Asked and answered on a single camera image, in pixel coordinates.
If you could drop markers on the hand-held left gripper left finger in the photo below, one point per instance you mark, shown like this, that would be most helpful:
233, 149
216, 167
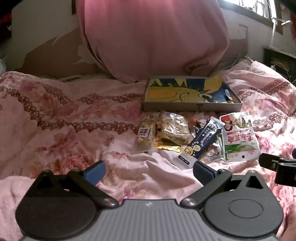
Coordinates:
94, 171

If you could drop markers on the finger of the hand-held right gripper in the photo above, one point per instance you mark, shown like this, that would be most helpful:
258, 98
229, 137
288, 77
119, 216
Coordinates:
269, 162

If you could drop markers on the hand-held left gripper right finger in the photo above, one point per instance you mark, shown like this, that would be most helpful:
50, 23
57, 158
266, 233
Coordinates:
204, 172

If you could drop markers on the small clear packet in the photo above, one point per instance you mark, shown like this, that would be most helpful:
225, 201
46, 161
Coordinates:
214, 154

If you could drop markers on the dark blue stick packet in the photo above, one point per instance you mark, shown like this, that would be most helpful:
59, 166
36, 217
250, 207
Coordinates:
201, 143

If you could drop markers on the white green snack packet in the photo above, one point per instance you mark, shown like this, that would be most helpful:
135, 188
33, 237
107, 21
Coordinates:
238, 139

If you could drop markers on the yellow foil packet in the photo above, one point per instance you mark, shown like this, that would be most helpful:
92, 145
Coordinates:
166, 147

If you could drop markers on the dark candy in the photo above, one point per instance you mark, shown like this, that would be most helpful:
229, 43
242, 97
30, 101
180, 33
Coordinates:
197, 127

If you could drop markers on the clear cracker packet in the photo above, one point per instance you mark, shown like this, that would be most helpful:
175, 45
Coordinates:
173, 127

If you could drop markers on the clear puffed cereal bar packet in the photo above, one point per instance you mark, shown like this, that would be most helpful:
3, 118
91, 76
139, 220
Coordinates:
145, 136

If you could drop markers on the grey shallow box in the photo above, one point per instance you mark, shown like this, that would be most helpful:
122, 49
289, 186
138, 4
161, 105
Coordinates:
185, 107

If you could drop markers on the pink fleece cloth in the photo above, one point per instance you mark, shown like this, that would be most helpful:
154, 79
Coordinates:
9, 194

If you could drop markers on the yellow blue printed paper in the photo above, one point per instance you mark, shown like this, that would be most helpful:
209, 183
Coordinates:
161, 92

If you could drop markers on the dark nightstand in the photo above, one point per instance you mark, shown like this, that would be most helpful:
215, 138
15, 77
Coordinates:
277, 60

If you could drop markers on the pink pillow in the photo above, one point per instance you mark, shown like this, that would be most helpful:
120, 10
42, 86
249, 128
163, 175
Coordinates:
150, 39

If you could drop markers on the window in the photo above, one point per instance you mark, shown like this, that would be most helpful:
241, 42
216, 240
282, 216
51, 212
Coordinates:
254, 7

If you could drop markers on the dark printed cloth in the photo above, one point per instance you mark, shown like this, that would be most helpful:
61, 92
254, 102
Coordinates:
4, 25

